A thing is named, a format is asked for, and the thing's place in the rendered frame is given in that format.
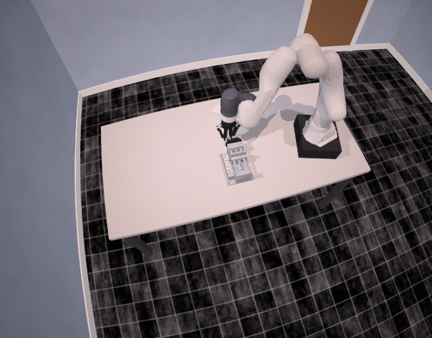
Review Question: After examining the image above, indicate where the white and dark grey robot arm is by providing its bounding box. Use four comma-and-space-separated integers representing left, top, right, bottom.
211, 33, 347, 147

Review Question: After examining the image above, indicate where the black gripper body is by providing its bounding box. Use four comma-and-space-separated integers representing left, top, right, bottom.
221, 120, 237, 130

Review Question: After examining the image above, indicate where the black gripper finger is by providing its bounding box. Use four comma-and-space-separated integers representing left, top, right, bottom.
228, 122, 240, 139
216, 125, 228, 144

